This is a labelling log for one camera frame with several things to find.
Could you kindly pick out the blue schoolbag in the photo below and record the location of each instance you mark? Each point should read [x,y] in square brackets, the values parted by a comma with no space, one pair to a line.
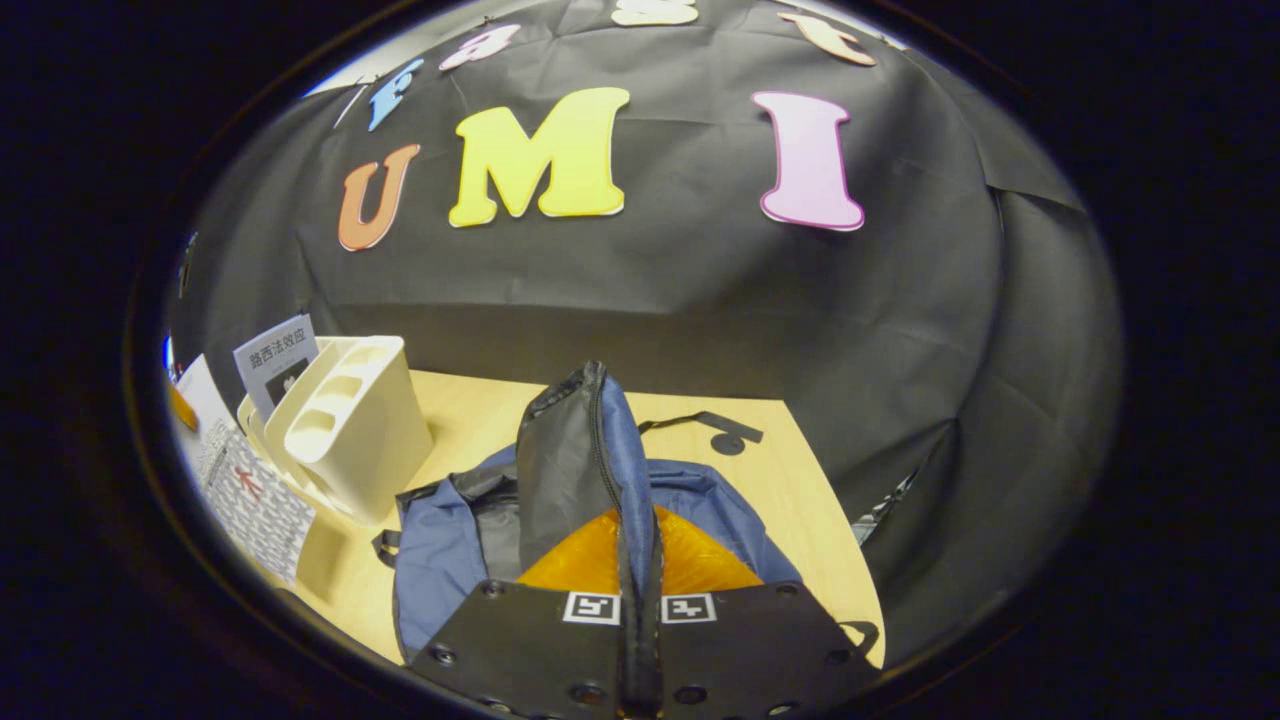
[570,460]

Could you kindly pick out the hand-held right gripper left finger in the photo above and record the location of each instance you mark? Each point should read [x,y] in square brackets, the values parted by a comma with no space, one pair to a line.
[530,650]

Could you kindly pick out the cream plastic bookshelf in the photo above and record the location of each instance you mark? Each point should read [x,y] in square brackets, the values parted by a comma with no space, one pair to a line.
[370,440]

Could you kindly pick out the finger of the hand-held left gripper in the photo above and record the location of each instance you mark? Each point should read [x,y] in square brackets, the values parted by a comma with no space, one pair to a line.
[183,408]

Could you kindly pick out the white book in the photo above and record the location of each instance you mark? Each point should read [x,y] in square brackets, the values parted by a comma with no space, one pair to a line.
[250,500]

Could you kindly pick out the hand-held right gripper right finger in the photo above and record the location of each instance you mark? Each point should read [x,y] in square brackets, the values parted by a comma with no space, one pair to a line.
[760,650]

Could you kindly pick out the blue-grey book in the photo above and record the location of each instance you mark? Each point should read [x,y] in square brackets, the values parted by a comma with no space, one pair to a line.
[275,360]

